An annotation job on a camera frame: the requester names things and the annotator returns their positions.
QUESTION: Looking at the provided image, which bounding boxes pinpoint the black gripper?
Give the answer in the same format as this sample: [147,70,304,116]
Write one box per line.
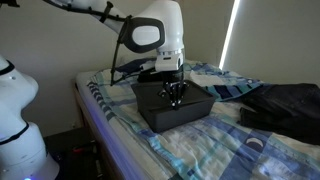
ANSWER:
[158,67,189,109]

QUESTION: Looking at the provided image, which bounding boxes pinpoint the dark grey plastic box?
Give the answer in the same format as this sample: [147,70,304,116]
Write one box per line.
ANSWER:
[138,94,217,133]

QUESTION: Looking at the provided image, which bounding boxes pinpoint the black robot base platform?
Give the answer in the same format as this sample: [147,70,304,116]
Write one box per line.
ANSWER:
[43,128,108,180]

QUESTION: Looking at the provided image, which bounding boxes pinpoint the blue checked duvet cover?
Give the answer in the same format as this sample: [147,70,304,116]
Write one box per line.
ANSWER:
[87,59,320,180]

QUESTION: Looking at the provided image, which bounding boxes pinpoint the white mattress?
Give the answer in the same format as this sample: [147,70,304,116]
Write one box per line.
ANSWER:
[74,70,174,180]

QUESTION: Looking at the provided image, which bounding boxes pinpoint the dark blue jeans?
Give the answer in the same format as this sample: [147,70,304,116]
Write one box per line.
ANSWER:
[238,83,320,146]

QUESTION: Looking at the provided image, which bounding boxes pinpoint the wooden bed frame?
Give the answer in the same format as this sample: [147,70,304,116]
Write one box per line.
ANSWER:
[72,81,124,180]

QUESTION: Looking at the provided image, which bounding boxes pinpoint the black bracket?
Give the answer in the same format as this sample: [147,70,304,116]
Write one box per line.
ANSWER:
[0,0,20,8]

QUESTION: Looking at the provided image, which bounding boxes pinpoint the white cloth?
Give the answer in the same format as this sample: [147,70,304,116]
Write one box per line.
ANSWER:
[187,70,225,88]

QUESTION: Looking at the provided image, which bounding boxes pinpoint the white window blind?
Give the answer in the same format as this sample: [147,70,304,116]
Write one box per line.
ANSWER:
[221,0,320,86]

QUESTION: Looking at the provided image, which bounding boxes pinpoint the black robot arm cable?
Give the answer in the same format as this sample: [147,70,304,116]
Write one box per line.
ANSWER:
[43,0,158,88]

